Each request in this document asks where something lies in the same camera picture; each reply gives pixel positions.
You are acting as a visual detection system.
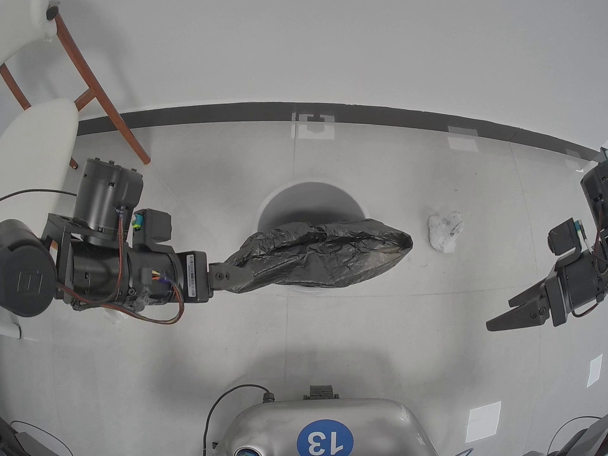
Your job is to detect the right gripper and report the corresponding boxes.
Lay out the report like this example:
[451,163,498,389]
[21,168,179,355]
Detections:
[485,253,608,333]

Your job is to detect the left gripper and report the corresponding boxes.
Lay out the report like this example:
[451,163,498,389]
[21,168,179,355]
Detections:
[56,247,213,310]

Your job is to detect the white paper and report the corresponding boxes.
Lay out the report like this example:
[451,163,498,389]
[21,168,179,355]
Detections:
[427,210,464,254]

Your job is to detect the black plastic bag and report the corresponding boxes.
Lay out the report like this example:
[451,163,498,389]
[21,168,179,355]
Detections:
[223,217,414,295]

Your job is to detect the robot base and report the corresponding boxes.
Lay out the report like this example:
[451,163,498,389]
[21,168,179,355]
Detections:
[227,385,440,456]

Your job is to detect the white trash bin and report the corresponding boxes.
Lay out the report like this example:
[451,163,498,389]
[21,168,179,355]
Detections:
[257,179,372,295]

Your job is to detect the white padded wooden chair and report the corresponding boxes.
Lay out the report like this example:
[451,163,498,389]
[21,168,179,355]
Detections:
[0,0,152,222]

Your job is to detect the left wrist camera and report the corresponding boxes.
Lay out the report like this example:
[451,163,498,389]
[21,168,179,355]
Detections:
[132,208,174,253]

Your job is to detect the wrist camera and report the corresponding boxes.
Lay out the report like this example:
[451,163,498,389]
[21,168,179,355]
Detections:
[548,218,590,274]
[132,208,174,253]

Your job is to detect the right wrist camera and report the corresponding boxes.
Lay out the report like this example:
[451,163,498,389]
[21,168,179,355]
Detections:
[548,218,590,274]

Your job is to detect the black cable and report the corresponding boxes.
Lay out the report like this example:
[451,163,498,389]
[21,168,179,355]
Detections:
[0,188,78,203]
[203,384,277,456]

